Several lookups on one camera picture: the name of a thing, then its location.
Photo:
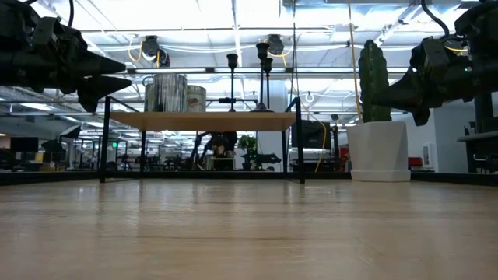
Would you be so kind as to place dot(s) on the small black monitor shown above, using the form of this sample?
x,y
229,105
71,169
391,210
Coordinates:
x,y
24,144

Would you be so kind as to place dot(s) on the green potted plant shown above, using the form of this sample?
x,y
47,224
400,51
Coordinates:
x,y
247,142

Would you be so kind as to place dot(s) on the black screen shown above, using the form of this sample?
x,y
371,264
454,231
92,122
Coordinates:
x,y
311,134

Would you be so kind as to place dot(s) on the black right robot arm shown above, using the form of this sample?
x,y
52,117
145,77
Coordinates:
x,y
484,39

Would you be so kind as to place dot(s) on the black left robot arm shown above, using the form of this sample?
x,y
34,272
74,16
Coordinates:
x,y
11,58

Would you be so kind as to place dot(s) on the grey desk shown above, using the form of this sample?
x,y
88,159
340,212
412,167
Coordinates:
x,y
478,137

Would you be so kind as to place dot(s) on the black monitor with stand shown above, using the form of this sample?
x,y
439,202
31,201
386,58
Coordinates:
x,y
483,114

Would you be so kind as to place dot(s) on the black background machine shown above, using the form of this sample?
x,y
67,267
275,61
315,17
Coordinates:
x,y
268,158

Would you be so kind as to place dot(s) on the person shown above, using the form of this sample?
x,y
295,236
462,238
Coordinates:
x,y
221,144

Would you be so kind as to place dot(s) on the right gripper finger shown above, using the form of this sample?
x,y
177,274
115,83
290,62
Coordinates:
x,y
422,116
408,95

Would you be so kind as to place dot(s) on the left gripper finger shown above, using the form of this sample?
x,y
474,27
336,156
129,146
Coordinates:
x,y
95,89
93,65

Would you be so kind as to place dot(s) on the white hexagonal plant pot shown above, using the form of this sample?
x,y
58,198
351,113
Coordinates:
x,y
378,151

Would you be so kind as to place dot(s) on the glass candle jar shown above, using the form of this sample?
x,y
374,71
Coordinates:
x,y
169,93
196,99

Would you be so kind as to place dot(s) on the wooden shelf riser black legs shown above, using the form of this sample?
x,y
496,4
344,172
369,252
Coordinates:
x,y
202,121

